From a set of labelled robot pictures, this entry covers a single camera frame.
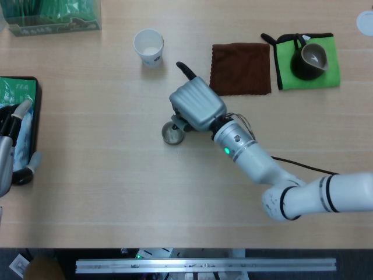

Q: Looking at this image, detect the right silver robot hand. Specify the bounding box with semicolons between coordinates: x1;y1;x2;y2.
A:
169;61;227;132

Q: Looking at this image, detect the small dark tea cup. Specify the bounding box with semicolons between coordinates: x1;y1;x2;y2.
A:
161;121;185;146

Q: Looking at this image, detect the green tea packet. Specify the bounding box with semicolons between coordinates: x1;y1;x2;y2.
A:
0;78;37;109

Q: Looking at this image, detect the green tea box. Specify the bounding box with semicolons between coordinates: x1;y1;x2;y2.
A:
0;0;102;37

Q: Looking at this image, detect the dark ceramic pitcher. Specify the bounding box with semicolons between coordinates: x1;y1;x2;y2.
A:
290;34;329;81

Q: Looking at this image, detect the black tray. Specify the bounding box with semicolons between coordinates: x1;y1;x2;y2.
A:
0;76;43;186

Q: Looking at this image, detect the green cloth black trim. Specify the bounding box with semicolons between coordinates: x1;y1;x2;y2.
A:
261;32;341;90

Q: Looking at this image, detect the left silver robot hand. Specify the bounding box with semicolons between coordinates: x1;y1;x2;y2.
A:
0;99;43;198

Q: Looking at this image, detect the brown cloth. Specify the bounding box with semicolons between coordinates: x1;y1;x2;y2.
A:
207;43;272;97

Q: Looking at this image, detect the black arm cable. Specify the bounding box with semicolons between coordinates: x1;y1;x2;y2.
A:
270;156;340;176

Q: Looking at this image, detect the white round lid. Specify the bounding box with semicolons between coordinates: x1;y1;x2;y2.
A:
356;10;373;37

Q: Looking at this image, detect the white wall socket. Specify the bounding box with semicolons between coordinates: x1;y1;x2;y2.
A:
8;253;30;277

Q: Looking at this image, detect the blue wet wipes pack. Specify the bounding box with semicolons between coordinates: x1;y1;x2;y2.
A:
13;110;34;174

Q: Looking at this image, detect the aluminium rail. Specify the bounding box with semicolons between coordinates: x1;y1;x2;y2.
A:
75;257;337;274

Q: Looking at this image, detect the orange object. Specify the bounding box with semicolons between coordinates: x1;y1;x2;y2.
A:
23;255;66;280

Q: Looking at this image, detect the white paper cup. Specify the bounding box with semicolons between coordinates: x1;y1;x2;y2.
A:
133;28;164;68

